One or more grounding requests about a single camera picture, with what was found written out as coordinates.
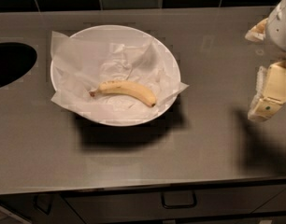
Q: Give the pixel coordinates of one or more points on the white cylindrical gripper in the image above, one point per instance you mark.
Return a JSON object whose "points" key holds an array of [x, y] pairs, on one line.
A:
{"points": [[282, 27]]}

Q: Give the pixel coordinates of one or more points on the yellow banana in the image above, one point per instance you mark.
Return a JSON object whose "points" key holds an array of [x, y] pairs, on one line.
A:
{"points": [[129, 88]]}

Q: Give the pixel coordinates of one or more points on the white bowl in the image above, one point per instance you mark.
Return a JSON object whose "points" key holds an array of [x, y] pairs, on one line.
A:
{"points": [[87, 38]]}

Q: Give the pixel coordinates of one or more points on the grey drawer front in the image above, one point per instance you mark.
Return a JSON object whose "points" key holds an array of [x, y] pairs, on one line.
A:
{"points": [[104, 208]]}

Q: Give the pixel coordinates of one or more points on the white crumpled paper sheet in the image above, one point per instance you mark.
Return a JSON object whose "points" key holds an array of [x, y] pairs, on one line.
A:
{"points": [[80, 66]]}

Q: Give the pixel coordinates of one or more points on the dark round sink opening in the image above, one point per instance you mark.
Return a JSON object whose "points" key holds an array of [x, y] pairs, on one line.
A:
{"points": [[16, 59]]}

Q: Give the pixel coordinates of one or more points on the black drawer handle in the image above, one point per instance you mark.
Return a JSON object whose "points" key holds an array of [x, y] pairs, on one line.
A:
{"points": [[178, 199]]}

